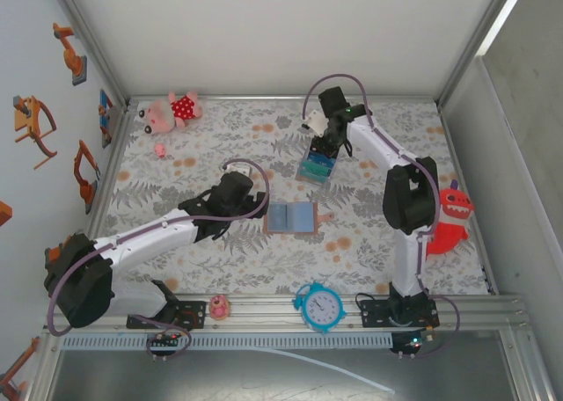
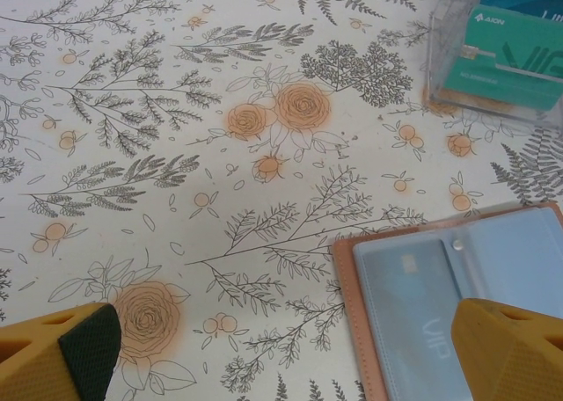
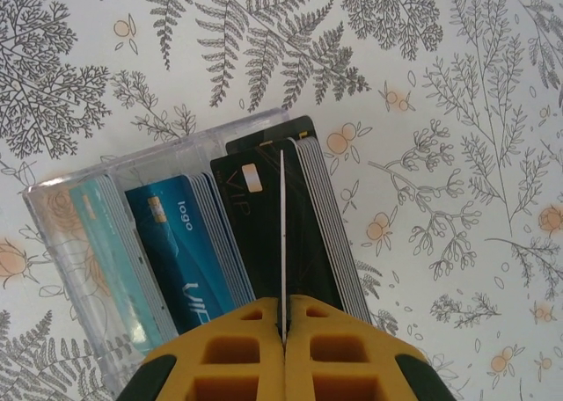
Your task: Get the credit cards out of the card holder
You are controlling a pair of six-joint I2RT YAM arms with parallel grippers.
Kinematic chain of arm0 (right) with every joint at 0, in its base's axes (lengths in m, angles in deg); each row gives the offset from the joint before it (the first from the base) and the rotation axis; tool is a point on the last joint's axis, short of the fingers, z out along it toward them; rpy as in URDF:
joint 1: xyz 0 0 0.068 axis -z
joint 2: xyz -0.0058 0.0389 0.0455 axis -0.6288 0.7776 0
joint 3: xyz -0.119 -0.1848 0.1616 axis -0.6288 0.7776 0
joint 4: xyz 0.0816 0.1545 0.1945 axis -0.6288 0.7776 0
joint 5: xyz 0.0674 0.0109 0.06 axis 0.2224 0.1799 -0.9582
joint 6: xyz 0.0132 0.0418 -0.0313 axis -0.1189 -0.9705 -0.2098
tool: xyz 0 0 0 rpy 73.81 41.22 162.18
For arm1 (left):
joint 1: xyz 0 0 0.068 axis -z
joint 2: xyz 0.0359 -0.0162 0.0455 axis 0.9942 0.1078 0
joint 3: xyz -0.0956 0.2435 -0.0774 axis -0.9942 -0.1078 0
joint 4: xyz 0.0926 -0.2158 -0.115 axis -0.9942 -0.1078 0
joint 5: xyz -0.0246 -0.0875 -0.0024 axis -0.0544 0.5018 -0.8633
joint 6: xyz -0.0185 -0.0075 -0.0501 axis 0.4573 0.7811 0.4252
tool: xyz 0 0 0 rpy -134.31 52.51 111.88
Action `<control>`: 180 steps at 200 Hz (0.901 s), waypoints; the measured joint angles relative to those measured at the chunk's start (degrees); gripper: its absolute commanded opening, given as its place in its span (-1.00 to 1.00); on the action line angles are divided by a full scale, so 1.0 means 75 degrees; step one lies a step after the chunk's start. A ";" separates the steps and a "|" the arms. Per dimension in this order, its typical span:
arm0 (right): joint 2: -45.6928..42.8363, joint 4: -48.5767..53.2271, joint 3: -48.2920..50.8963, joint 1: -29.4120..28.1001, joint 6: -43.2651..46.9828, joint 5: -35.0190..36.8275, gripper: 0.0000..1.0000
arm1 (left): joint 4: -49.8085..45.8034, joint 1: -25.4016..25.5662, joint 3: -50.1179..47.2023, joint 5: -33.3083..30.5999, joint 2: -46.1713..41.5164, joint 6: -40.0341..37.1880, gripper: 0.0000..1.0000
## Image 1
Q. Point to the red monster plush toy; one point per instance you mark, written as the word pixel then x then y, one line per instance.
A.
pixel 455 207

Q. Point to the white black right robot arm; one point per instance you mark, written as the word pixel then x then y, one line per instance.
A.
pixel 374 137

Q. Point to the blue alarm clock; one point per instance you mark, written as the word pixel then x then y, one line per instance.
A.
pixel 321 306

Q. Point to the thin aluminium frame rail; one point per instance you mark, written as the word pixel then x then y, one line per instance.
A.
pixel 448 133
pixel 105 190

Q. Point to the dark navy credit card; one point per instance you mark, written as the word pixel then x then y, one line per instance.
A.
pixel 330 149

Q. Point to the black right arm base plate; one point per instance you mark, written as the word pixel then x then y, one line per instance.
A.
pixel 374 313

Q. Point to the orange block wall sticker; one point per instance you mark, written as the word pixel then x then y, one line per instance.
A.
pixel 4 214

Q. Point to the small pink pig figurine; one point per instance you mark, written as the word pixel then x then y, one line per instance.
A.
pixel 161 150

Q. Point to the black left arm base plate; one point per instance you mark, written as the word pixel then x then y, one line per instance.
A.
pixel 193 315

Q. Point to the pink pig plush toy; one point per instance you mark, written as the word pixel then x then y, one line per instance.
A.
pixel 163 113

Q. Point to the pink bear figurine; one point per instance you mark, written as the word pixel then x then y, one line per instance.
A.
pixel 219 308

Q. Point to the blue orange wall sticker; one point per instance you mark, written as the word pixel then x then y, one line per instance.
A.
pixel 105 111

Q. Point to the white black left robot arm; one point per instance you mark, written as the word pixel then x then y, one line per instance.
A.
pixel 145 242

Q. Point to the orange claw machine wall sticker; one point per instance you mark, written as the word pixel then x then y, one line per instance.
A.
pixel 26 119

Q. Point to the white plastic tube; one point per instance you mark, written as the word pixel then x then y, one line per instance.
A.
pixel 352 375

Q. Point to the aluminium frame post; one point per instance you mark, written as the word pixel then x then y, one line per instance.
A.
pixel 88 36
pixel 528 366
pixel 480 36
pixel 44 374

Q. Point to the floral printed table mat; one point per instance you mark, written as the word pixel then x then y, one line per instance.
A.
pixel 281 264

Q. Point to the wide aluminium frame rail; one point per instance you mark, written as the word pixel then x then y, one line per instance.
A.
pixel 264 313

